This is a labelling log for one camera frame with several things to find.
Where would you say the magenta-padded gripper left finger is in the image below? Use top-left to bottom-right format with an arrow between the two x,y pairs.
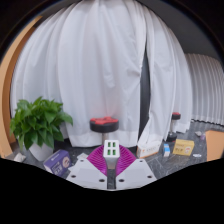
65,144 -> 113,191

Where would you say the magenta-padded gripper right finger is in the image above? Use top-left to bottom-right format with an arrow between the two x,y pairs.
114,144 -> 158,191

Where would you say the white charger with green ports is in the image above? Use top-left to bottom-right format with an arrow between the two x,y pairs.
103,139 -> 120,171

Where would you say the flat white sachet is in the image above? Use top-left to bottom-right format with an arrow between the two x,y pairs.
76,152 -> 89,161

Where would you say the white and orange box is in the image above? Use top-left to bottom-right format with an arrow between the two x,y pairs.
135,139 -> 162,160

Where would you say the purple cardboard box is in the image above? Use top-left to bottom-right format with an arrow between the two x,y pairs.
43,149 -> 72,178

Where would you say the small white blue box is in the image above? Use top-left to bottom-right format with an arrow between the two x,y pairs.
162,143 -> 171,158

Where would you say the black bar stool red seat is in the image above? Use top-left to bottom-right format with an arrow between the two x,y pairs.
89,116 -> 120,148
165,112 -> 182,144

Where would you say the yellow cardboard box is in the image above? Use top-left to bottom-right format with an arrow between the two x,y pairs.
172,138 -> 195,157

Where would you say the small white packet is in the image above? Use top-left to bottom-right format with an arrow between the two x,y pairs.
13,152 -> 27,164

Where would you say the green plant in white pot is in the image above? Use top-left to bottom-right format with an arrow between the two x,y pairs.
9,96 -> 74,162

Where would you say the orange wooden furniture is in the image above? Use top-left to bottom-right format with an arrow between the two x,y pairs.
204,129 -> 224,162

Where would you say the narrow white curtain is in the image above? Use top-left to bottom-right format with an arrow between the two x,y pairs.
136,6 -> 194,148

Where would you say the wide white curtain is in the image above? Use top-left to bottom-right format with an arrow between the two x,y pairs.
9,0 -> 148,148

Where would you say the white pleated curtain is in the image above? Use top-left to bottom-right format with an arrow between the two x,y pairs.
184,52 -> 224,126

